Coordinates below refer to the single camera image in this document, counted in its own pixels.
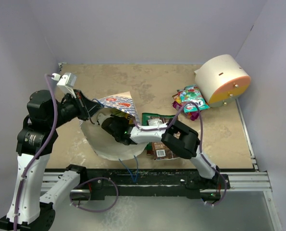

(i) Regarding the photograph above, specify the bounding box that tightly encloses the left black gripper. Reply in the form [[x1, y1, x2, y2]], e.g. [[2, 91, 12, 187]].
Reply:
[[49, 89, 104, 128]]

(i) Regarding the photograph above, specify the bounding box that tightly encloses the blue checkered paper bag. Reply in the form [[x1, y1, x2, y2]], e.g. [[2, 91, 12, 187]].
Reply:
[[79, 92, 147, 161]]

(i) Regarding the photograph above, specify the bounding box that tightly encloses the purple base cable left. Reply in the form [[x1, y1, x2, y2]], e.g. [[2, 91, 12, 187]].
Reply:
[[69, 176, 119, 213]]

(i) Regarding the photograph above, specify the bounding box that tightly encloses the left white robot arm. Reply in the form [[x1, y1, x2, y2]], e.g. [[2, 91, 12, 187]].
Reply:
[[0, 90, 102, 231]]

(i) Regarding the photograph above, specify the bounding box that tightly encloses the magenta snack packet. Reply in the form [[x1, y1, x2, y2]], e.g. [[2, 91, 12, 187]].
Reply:
[[172, 101, 202, 121]]

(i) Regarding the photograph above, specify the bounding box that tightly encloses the teal Fox's mint packet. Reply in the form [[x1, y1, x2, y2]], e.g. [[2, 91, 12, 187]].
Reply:
[[177, 85, 210, 113]]

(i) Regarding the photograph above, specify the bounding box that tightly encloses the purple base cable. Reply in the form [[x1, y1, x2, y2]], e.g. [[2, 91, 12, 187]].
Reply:
[[69, 176, 119, 213], [203, 178, 231, 207]]

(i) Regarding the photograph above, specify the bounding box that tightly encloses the green chips bag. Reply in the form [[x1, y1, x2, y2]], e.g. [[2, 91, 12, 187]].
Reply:
[[141, 112, 179, 156]]

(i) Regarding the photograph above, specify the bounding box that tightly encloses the brown sea salt chips bag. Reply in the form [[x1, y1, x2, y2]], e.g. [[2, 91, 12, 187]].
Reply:
[[147, 115, 182, 161]]

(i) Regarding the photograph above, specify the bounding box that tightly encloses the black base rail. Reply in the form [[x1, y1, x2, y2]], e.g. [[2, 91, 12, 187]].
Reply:
[[41, 165, 231, 201]]

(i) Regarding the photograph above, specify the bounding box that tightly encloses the yellow M&M's packet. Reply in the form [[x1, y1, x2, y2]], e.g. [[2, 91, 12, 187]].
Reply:
[[125, 114, 134, 121]]

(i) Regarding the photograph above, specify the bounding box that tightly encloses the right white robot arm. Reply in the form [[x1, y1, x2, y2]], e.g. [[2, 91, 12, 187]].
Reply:
[[98, 113, 220, 188]]

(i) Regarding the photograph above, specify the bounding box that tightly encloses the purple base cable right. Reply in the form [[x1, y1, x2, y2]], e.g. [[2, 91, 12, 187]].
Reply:
[[203, 178, 231, 207]]

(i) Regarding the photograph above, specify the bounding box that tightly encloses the yellow candy snack packet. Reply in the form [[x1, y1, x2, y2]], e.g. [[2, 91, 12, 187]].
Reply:
[[172, 94, 182, 104]]

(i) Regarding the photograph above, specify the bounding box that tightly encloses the light green snack packet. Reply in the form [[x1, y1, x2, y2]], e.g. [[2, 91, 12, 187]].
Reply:
[[111, 108, 129, 118]]

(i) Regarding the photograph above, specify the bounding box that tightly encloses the beige and orange cylinder device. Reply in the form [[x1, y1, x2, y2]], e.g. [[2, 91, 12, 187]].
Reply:
[[195, 54, 251, 108]]

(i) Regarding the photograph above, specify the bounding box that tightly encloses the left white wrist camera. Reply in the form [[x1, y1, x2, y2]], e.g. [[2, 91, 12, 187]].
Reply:
[[51, 72, 77, 98]]

